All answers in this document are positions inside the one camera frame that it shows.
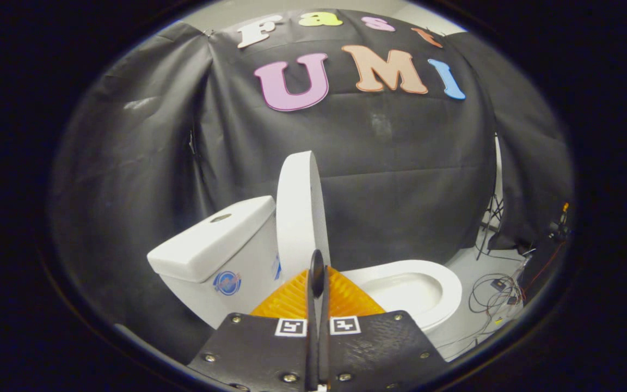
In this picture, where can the black backdrop cloth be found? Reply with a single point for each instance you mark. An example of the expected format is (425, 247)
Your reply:
(400, 163)

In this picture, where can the small black box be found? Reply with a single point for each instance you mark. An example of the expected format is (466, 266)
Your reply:
(498, 283)

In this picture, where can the white toilet tank cover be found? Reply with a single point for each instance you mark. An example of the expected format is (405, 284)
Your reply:
(210, 239)

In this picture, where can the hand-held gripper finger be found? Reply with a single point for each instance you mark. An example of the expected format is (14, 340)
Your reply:
(311, 326)
(324, 326)

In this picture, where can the white toilet lid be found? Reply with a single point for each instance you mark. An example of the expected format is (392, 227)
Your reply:
(300, 218)

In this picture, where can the black equipment with orange part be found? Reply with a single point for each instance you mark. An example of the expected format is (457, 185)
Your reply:
(559, 228)

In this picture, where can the black tripod stand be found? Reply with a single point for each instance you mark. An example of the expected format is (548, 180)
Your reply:
(493, 212)

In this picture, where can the white ceramic toilet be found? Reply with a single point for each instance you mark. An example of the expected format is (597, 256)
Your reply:
(400, 288)

